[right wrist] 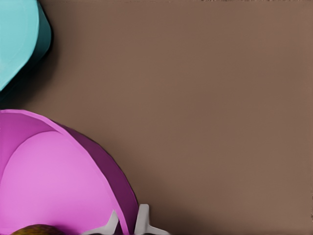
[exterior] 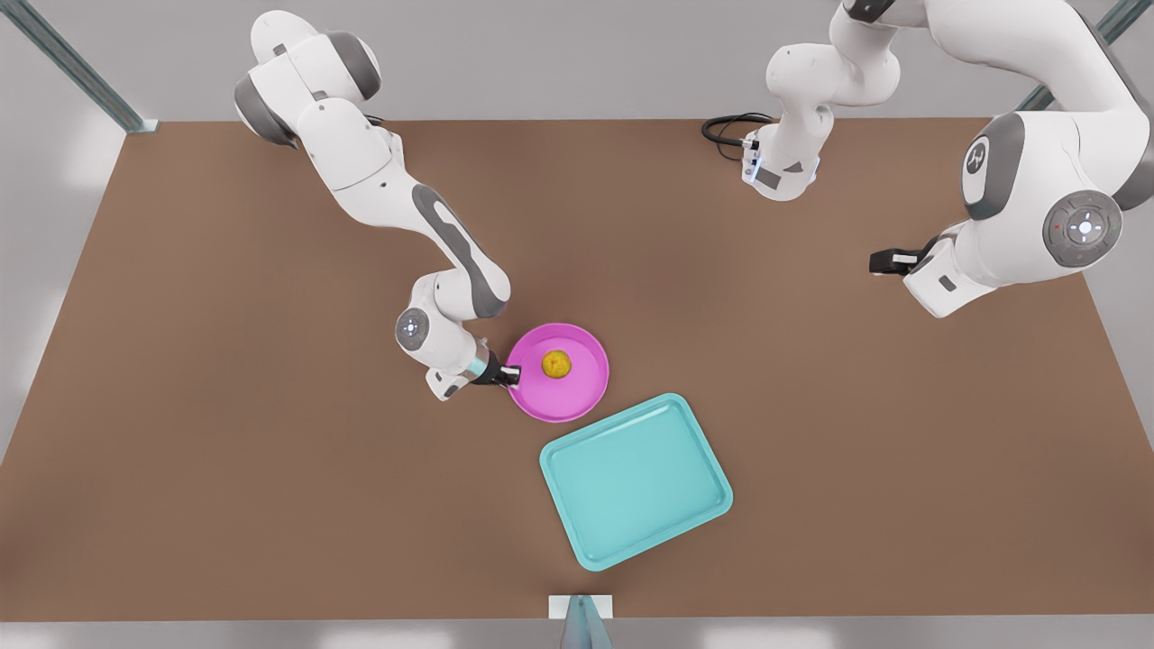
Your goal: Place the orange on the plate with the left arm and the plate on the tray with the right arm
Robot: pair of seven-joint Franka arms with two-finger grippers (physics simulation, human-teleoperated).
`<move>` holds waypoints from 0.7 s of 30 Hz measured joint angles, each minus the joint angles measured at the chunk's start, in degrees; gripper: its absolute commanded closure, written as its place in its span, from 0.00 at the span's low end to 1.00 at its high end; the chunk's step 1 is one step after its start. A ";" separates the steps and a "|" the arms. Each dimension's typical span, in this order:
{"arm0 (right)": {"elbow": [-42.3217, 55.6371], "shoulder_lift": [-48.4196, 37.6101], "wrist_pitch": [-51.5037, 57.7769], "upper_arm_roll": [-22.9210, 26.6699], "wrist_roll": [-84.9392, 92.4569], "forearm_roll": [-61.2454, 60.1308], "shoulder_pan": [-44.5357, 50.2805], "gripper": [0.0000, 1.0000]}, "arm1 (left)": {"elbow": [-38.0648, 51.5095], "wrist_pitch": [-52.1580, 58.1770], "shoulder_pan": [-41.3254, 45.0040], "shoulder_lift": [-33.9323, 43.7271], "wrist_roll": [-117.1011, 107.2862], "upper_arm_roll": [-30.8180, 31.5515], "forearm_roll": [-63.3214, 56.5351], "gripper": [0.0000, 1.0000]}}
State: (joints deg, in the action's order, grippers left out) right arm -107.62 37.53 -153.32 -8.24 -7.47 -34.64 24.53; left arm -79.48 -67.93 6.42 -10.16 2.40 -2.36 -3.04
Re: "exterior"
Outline magenta round plate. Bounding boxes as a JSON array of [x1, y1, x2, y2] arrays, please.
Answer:
[[506, 323, 610, 424]]

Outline teal rectangular tray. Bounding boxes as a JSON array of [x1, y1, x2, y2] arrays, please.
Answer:
[[539, 393, 734, 572]]

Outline black cable loop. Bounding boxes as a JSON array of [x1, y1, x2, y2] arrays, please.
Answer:
[[701, 113, 778, 164]]

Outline silver frame post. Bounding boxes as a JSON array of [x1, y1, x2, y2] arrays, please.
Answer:
[[1017, 0, 1154, 112], [0, 0, 160, 135], [548, 593, 615, 649]]

